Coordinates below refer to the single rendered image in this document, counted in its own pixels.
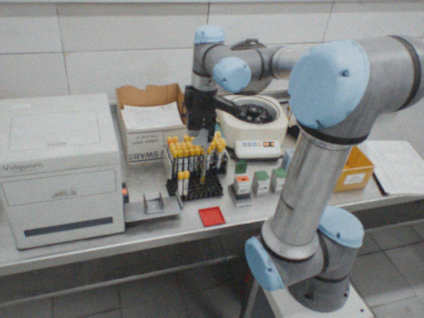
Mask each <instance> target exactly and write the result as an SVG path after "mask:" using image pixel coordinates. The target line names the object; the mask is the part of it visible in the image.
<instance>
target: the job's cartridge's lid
mask: <svg viewBox="0 0 424 318"><path fill-rule="evenodd" d="M247 166H248V163H244V160H241V161H239V164H236V166H235V173H234V174H235V175H236V174H242V173H246V171H247Z"/></svg>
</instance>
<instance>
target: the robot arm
mask: <svg viewBox="0 0 424 318"><path fill-rule="evenodd" d="M260 80H284V81H289V84H288V94H290V95H291V99H290V100H289V104H290V109H291V111H292V113H293V115H294V117H295V122H296V124H297V126H298V127H299V129H301V132H300V134H299V136H298V139H297V143H296V146H295V150H294V153H293V156H292V159H291V164H290V165H289V168H288V172H287V175H286V178H285V181H284V186H283V188H282V192H281V195H280V199H279V200H278V203H277V206H276V210H275V213H274V215H273V216H271V217H269V218H268V219H267V220H266V221H265V222H264V224H263V226H262V230H261V233H260V235H259V236H257V237H252V238H250V239H248V240H247V242H246V246H245V250H246V258H247V261H248V265H249V267H250V270H251V272H252V275H253V276H254V277H255V278H256V280H257V282H258V283H259V284H260V286H261V287H262V288H264V289H266V290H268V291H275V290H278V289H284V287H288V289H289V292H290V293H291V295H292V297H293V298H295V299H296V301H297V302H298V303H300V304H301V305H302V306H305V307H306V308H308V309H310V310H312V311H316V312H321V313H330V312H334V311H337V310H339V309H341V308H343V307H344V306H345V303H346V301H347V299H348V295H349V292H350V284H349V272H350V269H351V268H352V264H353V262H354V261H355V258H356V255H357V252H358V249H359V248H360V247H361V244H362V238H363V236H364V230H363V227H362V224H361V222H360V221H359V220H358V219H357V218H356V217H355V216H353V214H352V213H350V212H348V211H345V210H344V209H340V208H338V207H333V206H332V205H327V204H328V202H329V200H330V198H331V196H332V193H333V190H334V188H335V186H336V183H337V180H338V178H339V177H340V175H341V172H342V170H343V168H344V165H345V163H346V159H347V158H348V156H349V154H350V151H351V149H352V147H353V146H358V145H360V144H362V143H363V142H365V140H367V138H368V136H369V134H370V132H371V130H372V127H373V125H374V124H375V122H376V119H377V117H378V116H379V115H385V114H389V113H395V111H401V110H404V109H407V108H409V107H411V106H413V105H415V104H417V102H418V101H420V100H421V99H422V98H424V43H422V42H421V41H420V40H417V39H415V38H413V37H412V36H408V35H402V34H391V35H390V36H379V37H372V38H357V39H344V38H343V39H342V40H334V41H330V42H328V43H322V44H318V45H315V46H313V47H291V46H276V47H271V48H257V49H250V50H236V52H232V50H230V49H229V48H227V47H226V46H225V31H224V29H222V28H220V27H218V26H214V25H203V26H199V27H197V28H196V30H195V36H194V42H193V64H192V74H191V85H185V89H184V101H182V118H186V124H185V125H186V127H187V131H189V132H187V135H188V136H190V137H195V139H193V140H192V142H191V143H192V144H193V145H196V146H201V147H202V148H203V151H204V152H206V150H207V149H208V148H209V146H210V144H212V142H213V140H214V137H215V126H216V122H217V113H216V109H218V110H221V111H224V112H226V113H228V114H230V115H231V116H234V117H238V116H239V114H240V112H241V111H242V110H241V108H240V106H239V105H238V103H237V102H235V101H231V100H229V99H227V98H224V97H221V96H220V95H217V92H218V87H219V86H220V87H222V88H224V89H225V90H226V91H229V92H238V91H240V90H241V89H244V88H245V87H246V86H247V85H248V84H249V83H250V81H260ZM184 108H185V113H183V110H184Z"/></svg>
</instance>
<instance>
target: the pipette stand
mask: <svg viewBox="0 0 424 318"><path fill-rule="evenodd" d="M294 150H295V149H294V148H287V149H285V152H284V156H283V159H282V165H281V166H280V167H278V168H284V170H285V171H286V173H287V172H288V168H289V165H290V164H291V160H292V156H293V153H294Z"/></svg>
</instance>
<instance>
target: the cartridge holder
mask: <svg viewBox="0 0 424 318"><path fill-rule="evenodd" d="M228 189H229V192H230V194H231V196H232V199H233V201H234V203H235V205H236V206H242V205H252V200H251V198H250V195H251V192H249V193H238V194H237V191H236V189H235V188H234V187H233V183H231V184H229V185H228Z"/></svg>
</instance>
